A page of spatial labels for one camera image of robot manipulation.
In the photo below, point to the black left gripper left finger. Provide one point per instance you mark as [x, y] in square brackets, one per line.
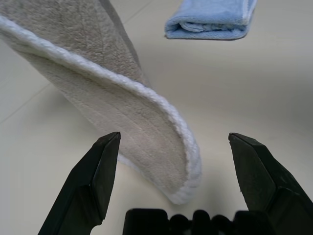
[85, 191]

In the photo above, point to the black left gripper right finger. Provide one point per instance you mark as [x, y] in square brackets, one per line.
[264, 176]

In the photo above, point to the beige towel with white trim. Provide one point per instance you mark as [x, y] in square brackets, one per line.
[97, 98]

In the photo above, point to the blue folded towel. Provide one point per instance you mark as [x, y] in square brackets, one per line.
[210, 22]

